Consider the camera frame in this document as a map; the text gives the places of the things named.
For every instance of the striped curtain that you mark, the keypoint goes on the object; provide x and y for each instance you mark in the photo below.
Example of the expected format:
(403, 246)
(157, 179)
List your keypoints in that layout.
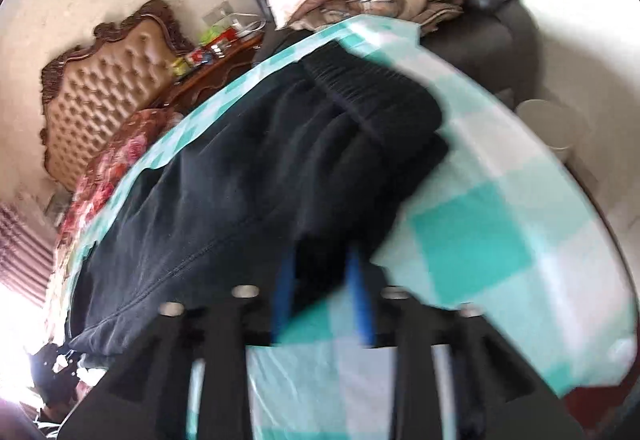
(20, 245)

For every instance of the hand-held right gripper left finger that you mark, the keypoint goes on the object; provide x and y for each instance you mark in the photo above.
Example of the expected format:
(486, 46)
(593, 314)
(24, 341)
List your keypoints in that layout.
(283, 295)

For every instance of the dark wooden nightstand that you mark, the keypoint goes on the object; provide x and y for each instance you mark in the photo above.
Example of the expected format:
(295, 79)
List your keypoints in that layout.
(210, 75)

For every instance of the tufted leather headboard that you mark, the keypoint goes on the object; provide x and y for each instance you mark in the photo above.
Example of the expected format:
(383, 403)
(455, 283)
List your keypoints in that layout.
(100, 90)

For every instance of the black pants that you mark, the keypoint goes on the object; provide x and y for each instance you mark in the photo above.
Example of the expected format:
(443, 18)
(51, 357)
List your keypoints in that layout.
(250, 170)

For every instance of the red tin box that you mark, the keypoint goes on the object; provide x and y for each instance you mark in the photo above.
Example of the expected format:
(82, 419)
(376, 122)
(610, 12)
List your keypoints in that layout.
(210, 51)

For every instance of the green plastic bag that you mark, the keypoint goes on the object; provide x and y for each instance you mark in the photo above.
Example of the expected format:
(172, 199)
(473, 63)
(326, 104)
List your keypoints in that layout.
(212, 34)

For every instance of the yellow-green jar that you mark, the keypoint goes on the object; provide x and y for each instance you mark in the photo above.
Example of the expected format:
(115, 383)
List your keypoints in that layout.
(179, 66)

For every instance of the wall socket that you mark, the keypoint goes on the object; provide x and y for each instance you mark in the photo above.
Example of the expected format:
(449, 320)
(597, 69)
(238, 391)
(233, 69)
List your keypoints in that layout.
(220, 12)

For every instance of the white trash bin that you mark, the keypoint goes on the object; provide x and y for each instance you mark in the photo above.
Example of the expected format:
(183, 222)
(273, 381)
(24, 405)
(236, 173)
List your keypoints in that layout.
(550, 125)

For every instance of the red floral quilt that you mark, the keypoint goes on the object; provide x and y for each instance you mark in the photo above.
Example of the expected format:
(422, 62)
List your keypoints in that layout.
(115, 155)

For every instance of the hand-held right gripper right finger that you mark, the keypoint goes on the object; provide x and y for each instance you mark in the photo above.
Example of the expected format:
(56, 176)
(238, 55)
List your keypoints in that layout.
(362, 300)

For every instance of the teal checked bed sheet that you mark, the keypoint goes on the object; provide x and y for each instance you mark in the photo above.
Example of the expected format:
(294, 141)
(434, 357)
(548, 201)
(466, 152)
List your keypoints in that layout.
(475, 240)

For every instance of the black leather sofa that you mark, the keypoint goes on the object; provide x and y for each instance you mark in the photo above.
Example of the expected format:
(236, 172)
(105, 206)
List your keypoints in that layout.
(480, 50)

